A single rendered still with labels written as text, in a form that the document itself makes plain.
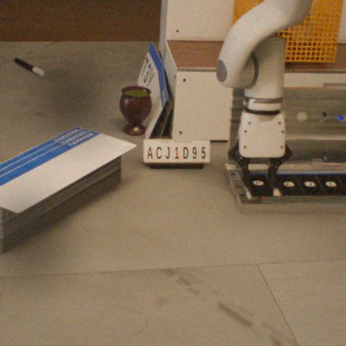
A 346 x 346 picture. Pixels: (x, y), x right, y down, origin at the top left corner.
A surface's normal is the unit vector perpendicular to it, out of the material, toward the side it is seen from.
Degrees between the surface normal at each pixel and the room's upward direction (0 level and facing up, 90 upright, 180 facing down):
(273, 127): 77
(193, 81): 90
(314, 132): 83
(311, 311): 0
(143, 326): 0
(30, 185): 0
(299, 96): 83
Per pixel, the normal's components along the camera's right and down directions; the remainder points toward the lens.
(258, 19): -0.40, -0.49
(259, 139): 0.14, 0.25
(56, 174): 0.06, -0.90
